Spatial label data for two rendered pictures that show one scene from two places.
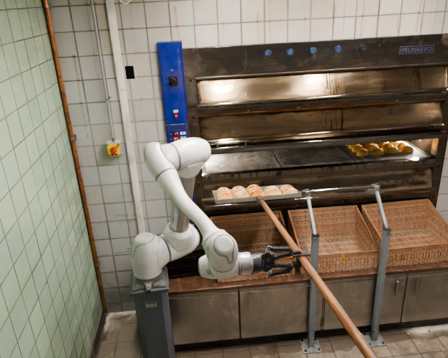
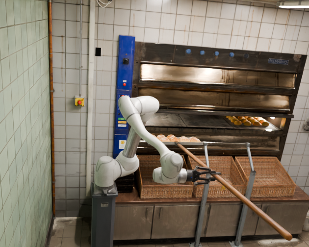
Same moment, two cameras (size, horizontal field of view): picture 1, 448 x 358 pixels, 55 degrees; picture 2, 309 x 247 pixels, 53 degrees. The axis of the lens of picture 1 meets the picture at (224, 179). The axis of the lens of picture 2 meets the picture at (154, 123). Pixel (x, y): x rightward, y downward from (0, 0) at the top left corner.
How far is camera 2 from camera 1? 0.46 m
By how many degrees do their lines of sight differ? 8
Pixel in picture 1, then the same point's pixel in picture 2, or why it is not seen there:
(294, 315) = (188, 225)
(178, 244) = (127, 165)
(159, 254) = (115, 171)
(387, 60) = (260, 65)
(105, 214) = (65, 146)
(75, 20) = (67, 12)
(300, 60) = (207, 59)
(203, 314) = (128, 219)
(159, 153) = (130, 102)
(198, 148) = (153, 103)
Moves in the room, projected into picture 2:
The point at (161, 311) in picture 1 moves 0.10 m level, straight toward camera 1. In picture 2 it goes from (110, 209) to (112, 217)
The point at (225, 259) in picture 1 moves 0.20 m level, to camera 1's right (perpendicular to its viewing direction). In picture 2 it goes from (176, 168) to (210, 170)
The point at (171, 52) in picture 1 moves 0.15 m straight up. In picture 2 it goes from (127, 42) to (128, 26)
